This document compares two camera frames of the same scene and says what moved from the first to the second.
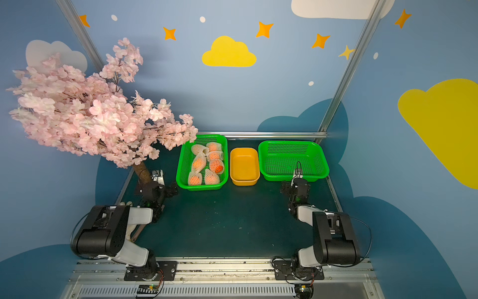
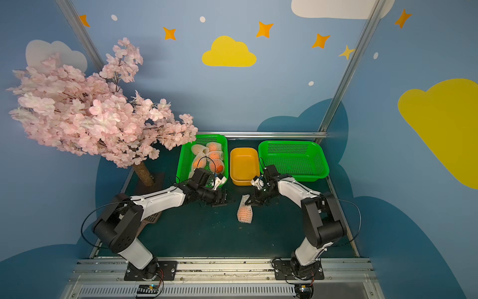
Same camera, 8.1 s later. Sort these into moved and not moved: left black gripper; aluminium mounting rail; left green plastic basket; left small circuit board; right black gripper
Moved: right black gripper; left black gripper
Not moved: left small circuit board; left green plastic basket; aluminium mounting rail
